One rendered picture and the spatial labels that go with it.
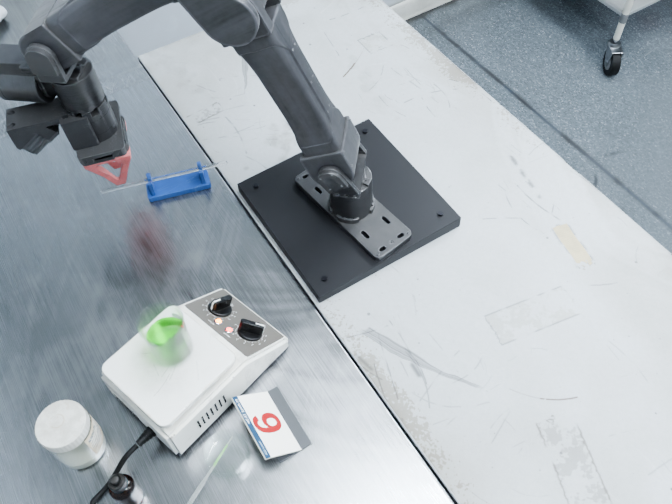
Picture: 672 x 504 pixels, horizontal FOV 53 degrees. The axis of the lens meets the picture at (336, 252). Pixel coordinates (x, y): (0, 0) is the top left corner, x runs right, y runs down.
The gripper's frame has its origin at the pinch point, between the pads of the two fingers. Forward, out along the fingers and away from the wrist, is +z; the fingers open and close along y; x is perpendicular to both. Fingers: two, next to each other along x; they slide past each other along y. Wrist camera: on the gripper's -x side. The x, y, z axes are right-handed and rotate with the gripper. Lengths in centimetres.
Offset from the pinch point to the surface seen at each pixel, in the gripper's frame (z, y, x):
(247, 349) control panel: 0.4, 35.2, 12.5
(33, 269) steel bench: 5.8, 9.4, -15.5
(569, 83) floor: 100, -89, 146
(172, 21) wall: 60, -120, 11
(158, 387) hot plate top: -2.6, 38.4, 1.6
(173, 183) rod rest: 5.5, 0.0, 7.1
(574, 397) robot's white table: 7, 51, 51
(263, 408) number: 4.7, 41.5, 12.4
